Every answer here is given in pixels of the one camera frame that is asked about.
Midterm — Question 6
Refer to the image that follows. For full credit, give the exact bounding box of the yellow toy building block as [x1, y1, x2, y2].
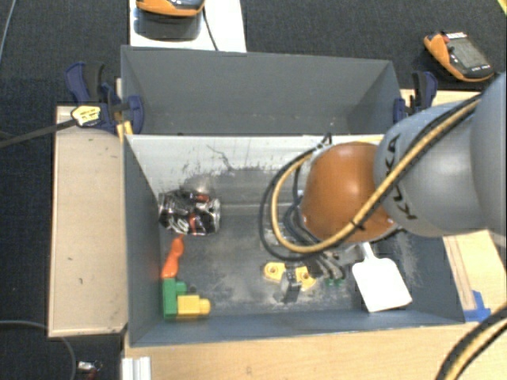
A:
[176, 294, 212, 320]

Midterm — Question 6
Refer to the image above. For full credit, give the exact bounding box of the yellow flat piece with holes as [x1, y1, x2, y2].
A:
[263, 261, 318, 293]

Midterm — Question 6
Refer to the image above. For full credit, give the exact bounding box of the pale wood flat board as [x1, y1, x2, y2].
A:
[47, 101, 130, 338]

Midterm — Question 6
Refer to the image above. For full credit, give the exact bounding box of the orange toy carrot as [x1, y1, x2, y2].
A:
[159, 234, 187, 281]

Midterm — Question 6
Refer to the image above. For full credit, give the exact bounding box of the grey metal bin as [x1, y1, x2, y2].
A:
[120, 44, 467, 348]

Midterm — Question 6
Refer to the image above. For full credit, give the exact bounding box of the white flat spatula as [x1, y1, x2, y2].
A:
[351, 241, 414, 314]

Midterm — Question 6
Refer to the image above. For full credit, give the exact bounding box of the crushed black and red can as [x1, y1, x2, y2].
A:
[157, 187, 223, 238]

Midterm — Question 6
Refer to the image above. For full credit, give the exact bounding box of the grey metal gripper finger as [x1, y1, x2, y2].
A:
[280, 268, 303, 305]

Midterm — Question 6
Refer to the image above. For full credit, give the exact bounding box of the green toy building block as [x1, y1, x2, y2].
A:
[161, 278, 189, 321]

